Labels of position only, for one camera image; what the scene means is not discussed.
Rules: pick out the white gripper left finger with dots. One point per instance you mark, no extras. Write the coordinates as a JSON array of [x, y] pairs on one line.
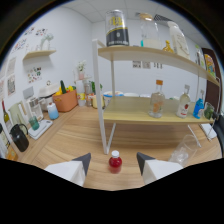
[[68, 170]]

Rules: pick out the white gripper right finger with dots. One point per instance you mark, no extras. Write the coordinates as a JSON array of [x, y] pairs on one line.
[[158, 170]]

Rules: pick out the small red juice bottle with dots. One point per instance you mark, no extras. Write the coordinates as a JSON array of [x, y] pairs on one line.
[[115, 163]]

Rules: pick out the green cup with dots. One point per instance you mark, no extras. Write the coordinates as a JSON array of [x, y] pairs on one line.
[[34, 122]]

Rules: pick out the white kitchen scale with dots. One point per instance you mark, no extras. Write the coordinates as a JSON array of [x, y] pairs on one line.
[[41, 129]]

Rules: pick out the black kettle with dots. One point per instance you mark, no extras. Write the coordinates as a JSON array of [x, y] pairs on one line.
[[19, 138]]

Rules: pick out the light blue white container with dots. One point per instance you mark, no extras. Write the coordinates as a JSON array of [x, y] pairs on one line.
[[52, 111]]

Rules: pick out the two-tier wooden shelf rack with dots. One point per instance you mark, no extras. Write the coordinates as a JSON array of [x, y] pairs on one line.
[[133, 111]]

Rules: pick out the white zip pouch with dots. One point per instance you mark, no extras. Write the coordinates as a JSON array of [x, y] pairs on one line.
[[208, 130]]

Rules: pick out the clear bottle red label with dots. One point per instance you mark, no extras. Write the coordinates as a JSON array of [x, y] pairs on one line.
[[183, 105]]

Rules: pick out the orange storage basket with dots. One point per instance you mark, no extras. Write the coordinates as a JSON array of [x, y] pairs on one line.
[[65, 100]]

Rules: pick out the blue liquor bottle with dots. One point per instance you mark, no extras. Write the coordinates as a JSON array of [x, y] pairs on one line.
[[198, 107]]

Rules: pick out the bowl with silver lid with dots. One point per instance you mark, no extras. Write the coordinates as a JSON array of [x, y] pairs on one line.
[[145, 95]]

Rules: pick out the clear glass pitcher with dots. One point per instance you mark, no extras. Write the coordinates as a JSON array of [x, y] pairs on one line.
[[16, 113]]

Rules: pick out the glass jar of limes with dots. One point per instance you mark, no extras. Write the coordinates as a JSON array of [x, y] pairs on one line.
[[209, 111]]

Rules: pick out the white bowl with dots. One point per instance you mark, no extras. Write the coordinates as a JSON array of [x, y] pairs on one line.
[[131, 95]]

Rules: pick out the yellow toy fruit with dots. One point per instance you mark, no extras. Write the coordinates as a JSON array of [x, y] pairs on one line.
[[70, 88]]

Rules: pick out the white cooking pot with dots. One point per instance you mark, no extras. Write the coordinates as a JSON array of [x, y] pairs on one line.
[[48, 90]]

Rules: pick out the dark wine bottle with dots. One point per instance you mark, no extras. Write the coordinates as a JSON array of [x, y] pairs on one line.
[[5, 116]]

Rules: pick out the green toy vegetable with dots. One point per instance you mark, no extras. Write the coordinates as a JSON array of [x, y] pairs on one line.
[[63, 87]]

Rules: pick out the bowl with blue rim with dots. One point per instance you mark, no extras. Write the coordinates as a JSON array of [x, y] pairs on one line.
[[111, 96]]

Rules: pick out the green potted plant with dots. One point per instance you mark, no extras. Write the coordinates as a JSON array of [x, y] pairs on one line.
[[95, 87]]

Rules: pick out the white flower vase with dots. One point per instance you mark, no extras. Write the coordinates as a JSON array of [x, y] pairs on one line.
[[81, 68]]

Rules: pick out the QR code sheet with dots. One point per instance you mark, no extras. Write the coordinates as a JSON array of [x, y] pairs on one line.
[[158, 65], [136, 64], [146, 65]]

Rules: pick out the amber glass bottle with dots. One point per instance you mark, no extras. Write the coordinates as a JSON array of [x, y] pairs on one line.
[[168, 47]]

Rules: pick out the small teal bottle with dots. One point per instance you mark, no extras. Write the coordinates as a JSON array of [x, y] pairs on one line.
[[142, 42]]

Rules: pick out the glass jar cork lid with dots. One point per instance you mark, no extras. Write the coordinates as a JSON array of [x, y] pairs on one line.
[[150, 31]]

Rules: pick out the black and yellow can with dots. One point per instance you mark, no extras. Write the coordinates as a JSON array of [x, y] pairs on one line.
[[117, 28]]

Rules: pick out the ceiling air vent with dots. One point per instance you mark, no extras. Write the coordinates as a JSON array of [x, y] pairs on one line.
[[161, 17]]

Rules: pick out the drawing sheet on wall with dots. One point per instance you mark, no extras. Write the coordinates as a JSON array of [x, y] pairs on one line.
[[34, 75]]

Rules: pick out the wooden wall shelf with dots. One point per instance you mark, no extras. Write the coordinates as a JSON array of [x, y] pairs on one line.
[[39, 53]]

